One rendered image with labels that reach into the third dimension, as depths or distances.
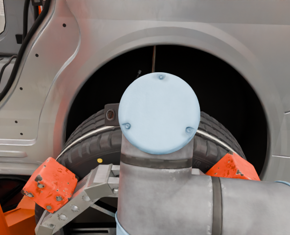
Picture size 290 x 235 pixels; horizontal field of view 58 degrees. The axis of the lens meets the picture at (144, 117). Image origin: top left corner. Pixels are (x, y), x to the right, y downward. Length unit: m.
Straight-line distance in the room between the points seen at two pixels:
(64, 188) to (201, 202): 0.38
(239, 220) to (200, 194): 0.05
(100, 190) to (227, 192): 0.32
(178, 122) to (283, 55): 0.70
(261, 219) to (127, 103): 0.18
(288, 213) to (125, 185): 0.17
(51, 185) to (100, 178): 0.11
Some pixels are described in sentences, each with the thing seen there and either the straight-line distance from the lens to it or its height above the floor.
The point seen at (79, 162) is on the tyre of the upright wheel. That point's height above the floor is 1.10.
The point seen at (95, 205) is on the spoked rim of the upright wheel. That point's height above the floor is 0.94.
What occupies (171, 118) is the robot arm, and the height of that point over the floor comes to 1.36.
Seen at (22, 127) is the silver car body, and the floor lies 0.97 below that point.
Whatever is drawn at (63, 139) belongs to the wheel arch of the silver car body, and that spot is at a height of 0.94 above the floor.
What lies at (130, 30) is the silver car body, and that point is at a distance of 0.85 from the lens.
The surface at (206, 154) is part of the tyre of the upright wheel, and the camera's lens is 0.62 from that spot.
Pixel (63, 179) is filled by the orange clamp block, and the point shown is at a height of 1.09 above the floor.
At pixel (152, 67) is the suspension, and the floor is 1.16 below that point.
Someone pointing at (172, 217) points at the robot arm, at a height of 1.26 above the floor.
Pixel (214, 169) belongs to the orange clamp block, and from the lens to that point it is 0.61.
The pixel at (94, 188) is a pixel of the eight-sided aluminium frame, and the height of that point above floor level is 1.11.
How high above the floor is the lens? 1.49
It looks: 28 degrees down
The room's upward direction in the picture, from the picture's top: straight up
